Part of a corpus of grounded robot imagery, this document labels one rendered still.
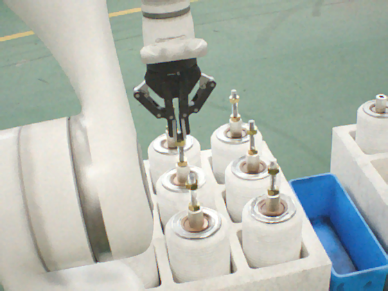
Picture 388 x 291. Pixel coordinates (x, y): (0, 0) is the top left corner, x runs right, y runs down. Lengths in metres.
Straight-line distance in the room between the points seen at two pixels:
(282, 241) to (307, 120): 0.81
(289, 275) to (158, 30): 0.41
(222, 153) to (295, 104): 0.70
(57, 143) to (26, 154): 0.02
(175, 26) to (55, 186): 0.50
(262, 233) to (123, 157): 0.54
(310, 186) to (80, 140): 0.89
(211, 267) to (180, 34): 0.34
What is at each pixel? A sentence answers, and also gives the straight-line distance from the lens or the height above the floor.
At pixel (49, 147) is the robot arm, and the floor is 0.63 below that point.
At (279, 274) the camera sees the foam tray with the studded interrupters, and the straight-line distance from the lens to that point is 0.84.
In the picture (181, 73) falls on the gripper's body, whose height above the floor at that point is 0.44.
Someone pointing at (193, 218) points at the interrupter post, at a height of 0.27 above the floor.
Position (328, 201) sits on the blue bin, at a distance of 1.20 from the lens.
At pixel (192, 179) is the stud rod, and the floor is 0.34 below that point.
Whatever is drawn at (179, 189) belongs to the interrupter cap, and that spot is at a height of 0.25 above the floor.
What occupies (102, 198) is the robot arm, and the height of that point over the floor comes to 0.60.
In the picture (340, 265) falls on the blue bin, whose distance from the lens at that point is 1.12.
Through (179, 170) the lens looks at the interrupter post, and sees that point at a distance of 0.90.
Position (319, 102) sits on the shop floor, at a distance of 1.71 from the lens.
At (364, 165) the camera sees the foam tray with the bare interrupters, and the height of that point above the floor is 0.18.
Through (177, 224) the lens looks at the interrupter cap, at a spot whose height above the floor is 0.25.
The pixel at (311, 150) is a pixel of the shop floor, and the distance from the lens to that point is 1.46.
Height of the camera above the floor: 0.77
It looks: 31 degrees down
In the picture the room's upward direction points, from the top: 6 degrees counter-clockwise
